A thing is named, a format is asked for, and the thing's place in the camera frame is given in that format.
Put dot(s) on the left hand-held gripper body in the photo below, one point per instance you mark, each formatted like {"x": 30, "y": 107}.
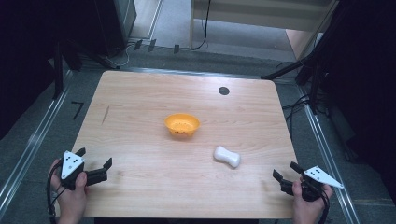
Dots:
{"x": 72, "y": 165}

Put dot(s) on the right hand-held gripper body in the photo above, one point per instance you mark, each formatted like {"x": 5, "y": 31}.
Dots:
{"x": 322, "y": 177}

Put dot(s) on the white soap bar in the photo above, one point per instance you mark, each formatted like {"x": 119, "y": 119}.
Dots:
{"x": 227, "y": 156}

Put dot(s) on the orange plastic bowl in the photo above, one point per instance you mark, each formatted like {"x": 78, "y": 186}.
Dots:
{"x": 182, "y": 123}

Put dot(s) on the person's right hand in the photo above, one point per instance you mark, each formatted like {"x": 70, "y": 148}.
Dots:
{"x": 306, "y": 208}

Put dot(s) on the person's left hand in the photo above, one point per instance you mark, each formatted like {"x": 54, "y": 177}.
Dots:
{"x": 71, "y": 202}

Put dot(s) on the black metal stand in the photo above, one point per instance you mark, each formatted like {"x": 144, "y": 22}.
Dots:
{"x": 58, "y": 77}

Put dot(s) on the black round table grommet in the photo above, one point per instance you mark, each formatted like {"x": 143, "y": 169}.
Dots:
{"x": 223, "y": 90}

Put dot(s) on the dark curtain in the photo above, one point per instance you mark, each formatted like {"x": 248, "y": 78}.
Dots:
{"x": 367, "y": 77}
{"x": 25, "y": 46}

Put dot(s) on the black tape piece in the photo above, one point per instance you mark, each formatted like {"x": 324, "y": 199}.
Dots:
{"x": 138, "y": 44}

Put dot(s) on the black cabinet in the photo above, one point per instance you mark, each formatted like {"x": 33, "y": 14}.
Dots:
{"x": 115, "y": 25}

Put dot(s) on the white desk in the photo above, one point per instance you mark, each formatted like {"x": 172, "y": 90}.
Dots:
{"x": 261, "y": 15}

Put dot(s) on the metal floor rail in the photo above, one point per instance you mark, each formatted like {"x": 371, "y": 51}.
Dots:
{"x": 31, "y": 149}
{"x": 327, "y": 161}
{"x": 186, "y": 73}

